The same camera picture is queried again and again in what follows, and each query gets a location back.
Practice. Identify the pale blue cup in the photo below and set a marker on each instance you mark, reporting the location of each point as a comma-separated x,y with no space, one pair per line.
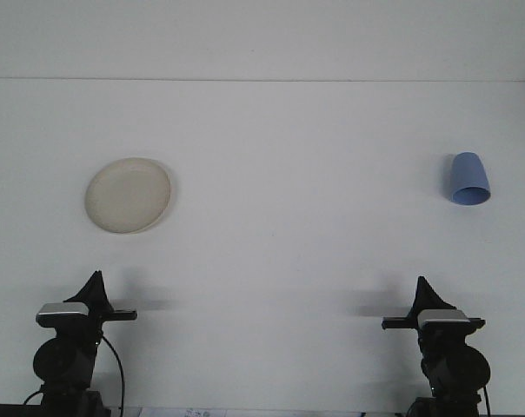
469,174

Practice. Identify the pale round plate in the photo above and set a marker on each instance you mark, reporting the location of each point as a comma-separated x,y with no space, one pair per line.
128,195

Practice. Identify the black base board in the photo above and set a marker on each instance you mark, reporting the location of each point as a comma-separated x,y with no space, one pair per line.
1,412

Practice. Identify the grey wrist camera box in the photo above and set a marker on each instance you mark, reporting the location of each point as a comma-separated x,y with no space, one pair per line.
443,317
62,310

